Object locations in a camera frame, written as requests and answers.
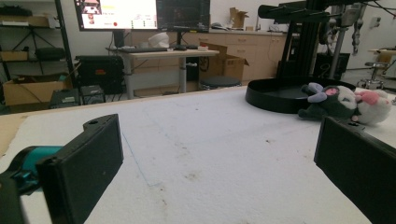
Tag black metal shelf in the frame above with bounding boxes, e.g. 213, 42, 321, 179
0, 0, 77, 91

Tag dark grey plush toy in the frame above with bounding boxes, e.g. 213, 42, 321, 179
297, 82, 358, 121

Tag metal stool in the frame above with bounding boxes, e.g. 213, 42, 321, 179
357, 61, 390, 91

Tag black computer case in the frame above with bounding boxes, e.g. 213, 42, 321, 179
75, 55, 126, 95

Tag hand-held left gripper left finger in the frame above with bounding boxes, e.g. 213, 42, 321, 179
35, 113, 124, 224

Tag black metal column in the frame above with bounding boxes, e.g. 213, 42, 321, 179
276, 0, 323, 79

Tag silver metal stand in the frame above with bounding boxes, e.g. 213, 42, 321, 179
327, 3, 367, 80

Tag black electronic device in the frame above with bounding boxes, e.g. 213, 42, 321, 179
49, 88, 81, 109
79, 84, 106, 105

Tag standing desk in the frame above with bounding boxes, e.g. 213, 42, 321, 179
106, 46, 220, 101

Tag open cardboard box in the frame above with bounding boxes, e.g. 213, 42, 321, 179
199, 41, 250, 84

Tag black round stool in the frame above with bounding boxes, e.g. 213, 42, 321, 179
199, 76, 243, 91

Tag black rack with tray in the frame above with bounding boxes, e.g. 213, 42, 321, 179
245, 1, 358, 115

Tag white and pink plush toy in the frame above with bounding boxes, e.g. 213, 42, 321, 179
351, 89, 393, 126

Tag low cardboard box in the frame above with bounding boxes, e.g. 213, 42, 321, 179
2, 77, 73, 107

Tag bright computer monitor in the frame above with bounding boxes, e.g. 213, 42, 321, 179
74, 0, 159, 32

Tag black keyboard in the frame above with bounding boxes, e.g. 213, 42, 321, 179
118, 46, 169, 53

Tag white rounded object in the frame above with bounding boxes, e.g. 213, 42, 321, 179
148, 32, 171, 49

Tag dark computer monitor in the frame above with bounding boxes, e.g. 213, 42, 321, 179
156, 0, 211, 34

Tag small cardboard box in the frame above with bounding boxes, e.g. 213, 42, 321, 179
229, 7, 250, 30

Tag wooden cabinets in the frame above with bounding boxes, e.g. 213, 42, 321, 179
130, 29, 288, 94

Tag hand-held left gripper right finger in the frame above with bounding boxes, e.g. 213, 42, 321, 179
313, 116, 396, 224

